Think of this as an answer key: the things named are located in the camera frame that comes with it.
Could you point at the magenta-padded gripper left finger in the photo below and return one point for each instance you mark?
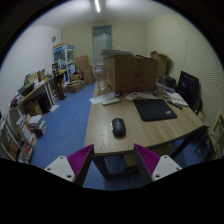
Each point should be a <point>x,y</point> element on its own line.
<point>63,167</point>

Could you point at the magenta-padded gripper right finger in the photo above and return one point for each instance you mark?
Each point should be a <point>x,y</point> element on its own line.
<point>163,166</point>

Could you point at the black computer mouse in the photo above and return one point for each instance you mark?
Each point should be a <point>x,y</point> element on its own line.
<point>118,126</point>

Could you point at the black mouse pad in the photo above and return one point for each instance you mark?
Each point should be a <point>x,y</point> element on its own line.
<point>154,109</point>

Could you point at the low shelf unit with books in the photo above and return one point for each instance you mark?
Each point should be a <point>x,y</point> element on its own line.
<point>20,136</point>

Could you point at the light wooden chair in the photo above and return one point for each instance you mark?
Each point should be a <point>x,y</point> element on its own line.
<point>216,135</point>

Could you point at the black pen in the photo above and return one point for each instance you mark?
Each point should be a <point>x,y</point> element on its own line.
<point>174,105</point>

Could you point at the open white notebook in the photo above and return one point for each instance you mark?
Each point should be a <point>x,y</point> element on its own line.
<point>177,99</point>

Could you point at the black office chair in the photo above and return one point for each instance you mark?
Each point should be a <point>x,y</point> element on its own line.
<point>198,105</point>

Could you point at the clear plastic cup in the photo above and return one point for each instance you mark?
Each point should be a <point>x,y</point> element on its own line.
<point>160,90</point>

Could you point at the white calculator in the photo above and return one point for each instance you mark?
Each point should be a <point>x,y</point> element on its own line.
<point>132,96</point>

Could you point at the white paper sheet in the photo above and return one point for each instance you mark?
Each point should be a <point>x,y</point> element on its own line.
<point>101,98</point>

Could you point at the cluttered wooden side desk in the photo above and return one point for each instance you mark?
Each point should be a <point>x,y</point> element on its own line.
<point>35,93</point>

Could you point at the white remote control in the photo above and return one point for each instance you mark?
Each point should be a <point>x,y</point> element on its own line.
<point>110,101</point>

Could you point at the open cardboard box on floor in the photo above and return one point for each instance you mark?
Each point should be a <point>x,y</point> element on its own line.
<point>76,86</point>

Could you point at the dark bag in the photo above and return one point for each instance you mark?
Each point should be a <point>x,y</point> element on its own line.
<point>167,81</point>

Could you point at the clear plastic jar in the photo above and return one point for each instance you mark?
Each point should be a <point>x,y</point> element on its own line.
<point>100,77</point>

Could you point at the large cardboard box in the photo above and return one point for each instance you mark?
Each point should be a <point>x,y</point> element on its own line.
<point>130,74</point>

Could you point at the stacked cardboard boxes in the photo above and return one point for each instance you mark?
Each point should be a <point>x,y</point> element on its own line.
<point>84,69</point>

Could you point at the open tall cardboard box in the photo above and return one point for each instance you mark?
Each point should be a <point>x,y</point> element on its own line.
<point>160,63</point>

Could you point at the blue and white cabinet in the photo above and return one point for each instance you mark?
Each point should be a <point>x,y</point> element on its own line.
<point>64,60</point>

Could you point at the stack of papers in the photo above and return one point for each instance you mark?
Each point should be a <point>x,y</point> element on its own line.
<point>116,52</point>

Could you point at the grey door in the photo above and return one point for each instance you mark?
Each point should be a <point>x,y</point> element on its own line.
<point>101,45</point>

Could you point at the ceiling light tube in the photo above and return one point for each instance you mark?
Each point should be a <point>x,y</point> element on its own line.
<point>97,5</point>

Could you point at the round wall clock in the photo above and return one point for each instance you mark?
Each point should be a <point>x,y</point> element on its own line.
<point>53,39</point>

